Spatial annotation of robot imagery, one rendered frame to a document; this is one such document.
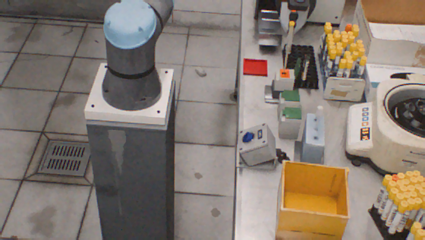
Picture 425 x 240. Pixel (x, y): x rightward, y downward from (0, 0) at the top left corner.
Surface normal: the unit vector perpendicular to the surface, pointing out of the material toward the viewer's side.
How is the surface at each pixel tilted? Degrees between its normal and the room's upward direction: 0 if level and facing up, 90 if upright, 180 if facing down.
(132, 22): 7
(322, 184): 90
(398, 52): 91
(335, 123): 0
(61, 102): 0
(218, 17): 90
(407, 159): 90
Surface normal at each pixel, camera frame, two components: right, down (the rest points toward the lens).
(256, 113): 0.05, -0.74
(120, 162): -0.05, 0.66
